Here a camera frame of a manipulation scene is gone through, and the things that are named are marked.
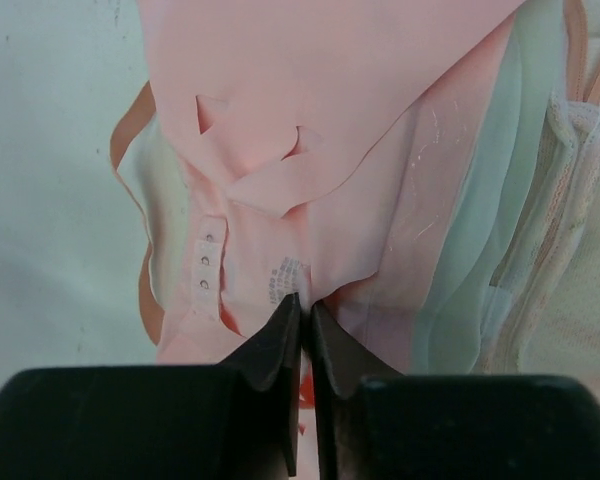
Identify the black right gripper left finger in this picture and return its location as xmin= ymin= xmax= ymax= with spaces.
xmin=0 ymin=295 xmax=300 ymax=479

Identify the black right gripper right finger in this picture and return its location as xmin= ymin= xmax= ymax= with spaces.
xmin=309 ymin=303 xmax=600 ymax=479

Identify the pink tulip-print laundry bag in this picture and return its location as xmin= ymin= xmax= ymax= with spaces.
xmin=475 ymin=1 xmax=600 ymax=376

